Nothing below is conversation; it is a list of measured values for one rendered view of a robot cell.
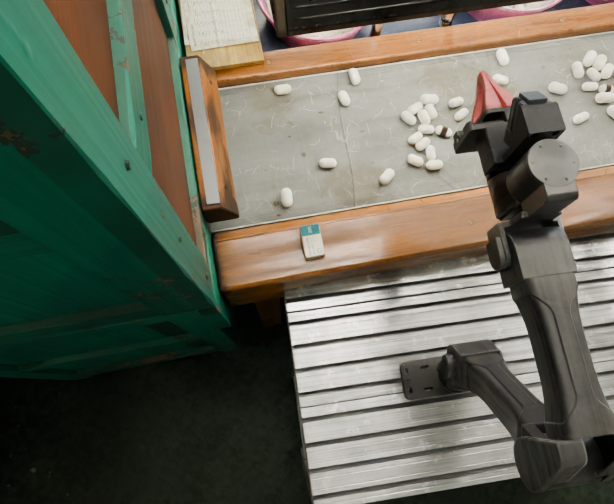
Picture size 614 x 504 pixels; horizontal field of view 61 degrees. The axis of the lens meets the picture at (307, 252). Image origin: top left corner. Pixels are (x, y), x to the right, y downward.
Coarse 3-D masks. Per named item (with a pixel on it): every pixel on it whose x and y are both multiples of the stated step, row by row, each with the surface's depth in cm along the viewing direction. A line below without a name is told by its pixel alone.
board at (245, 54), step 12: (252, 0) 107; (180, 12) 105; (216, 48) 103; (228, 48) 103; (240, 48) 103; (252, 48) 103; (204, 60) 102; (216, 60) 102; (228, 60) 103; (240, 60) 103; (252, 60) 103
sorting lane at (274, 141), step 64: (384, 64) 108; (448, 64) 109; (512, 64) 109; (256, 128) 103; (320, 128) 104; (384, 128) 104; (576, 128) 106; (256, 192) 100; (320, 192) 100; (384, 192) 101; (448, 192) 101
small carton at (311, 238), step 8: (312, 224) 94; (304, 232) 93; (312, 232) 93; (320, 232) 93; (304, 240) 93; (312, 240) 93; (320, 240) 93; (304, 248) 92; (312, 248) 92; (320, 248) 93; (312, 256) 92; (320, 256) 93
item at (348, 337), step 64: (576, 256) 106; (320, 320) 102; (384, 320) 101; (448, 320) 102; (512, 320) 102; (320, 384) 98; (384, 384) 100; (320, 448) 95; (384, 448) 95; (448, 448) 97; (512, 448) 96
